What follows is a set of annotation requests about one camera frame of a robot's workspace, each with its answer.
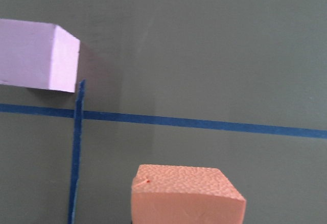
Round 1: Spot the orange foam cube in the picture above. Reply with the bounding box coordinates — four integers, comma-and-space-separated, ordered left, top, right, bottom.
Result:
131, 164, 246, 223

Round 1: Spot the brown paper table cover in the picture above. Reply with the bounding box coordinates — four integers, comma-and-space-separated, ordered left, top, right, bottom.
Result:
1, 0, 326, 223

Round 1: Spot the pink foam cube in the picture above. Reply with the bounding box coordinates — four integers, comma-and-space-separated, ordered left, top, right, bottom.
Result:
1, 19, 80, 93

